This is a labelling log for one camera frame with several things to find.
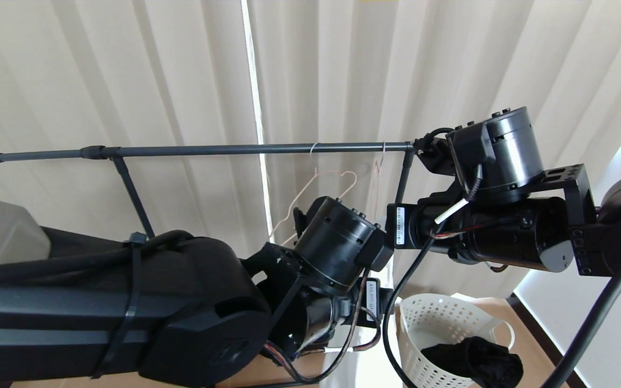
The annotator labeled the black clothes rack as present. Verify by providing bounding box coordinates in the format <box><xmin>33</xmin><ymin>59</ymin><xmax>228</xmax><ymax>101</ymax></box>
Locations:
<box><xmin>0</xmin><ymin>141</ymin><xmax>417</xmax><ymax>239</ymax></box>

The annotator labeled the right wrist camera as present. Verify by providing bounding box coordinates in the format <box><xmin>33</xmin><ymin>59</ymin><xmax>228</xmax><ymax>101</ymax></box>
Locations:
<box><xmin>412</xmin><ymin>128</ymin><xmax>458</xmax><ymax>176</ymax></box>

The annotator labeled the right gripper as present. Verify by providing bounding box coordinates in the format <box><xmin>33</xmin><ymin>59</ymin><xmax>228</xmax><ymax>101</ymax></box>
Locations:
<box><xmin>386</xmin><ymin>186</ymin><xmax>576</xmax><ymax>273</ymax></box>

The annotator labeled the pink clothes hanger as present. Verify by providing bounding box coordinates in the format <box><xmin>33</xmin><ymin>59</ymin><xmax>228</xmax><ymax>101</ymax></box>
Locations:
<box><xmin>268</xmin><ymin>142</ymin><xmax>358</xmax><ymax>246</ymax></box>
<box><xmin>368</xmin><ymin>141</ymin><xmax>388</xmax><ymax>225</ymax></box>

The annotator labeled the black garment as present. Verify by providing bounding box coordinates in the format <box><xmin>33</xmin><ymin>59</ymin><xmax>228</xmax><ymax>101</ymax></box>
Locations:
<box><xmin>421</xmin><ymin>336</ymin><xmax>525</xmax><ymax>388</ymax></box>

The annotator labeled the white laundry basket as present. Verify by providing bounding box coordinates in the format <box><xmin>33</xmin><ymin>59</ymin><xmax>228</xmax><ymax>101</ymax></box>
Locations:
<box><xmin>397</xmin><ymin>294</ymin><xmax>516</xmax><ymax>388</ymax></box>

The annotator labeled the black cable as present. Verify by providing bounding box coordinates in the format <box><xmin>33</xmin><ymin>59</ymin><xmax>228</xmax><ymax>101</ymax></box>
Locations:
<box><xmin>382</xmin><ymin>229</ymin><xmax>438</xmax><ymax>388</ymax></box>
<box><xmin>540</xmin><ymin>229</ymin><xmax>621</xmax><ymax>388</ymax></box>

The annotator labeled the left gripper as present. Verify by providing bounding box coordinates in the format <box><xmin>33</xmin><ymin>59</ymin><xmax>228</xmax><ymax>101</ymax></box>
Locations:
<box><xmin>267</xmin><ymin>276</ymin><xmax>395</xmax><ymax>359</ymax></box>

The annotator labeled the white curtain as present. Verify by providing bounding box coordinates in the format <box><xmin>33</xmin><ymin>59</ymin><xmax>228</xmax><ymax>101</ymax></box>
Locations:
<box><xmin>0</xmin><ymin>0</ymin><xmax>621</xmax><ymax>300</ymax></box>

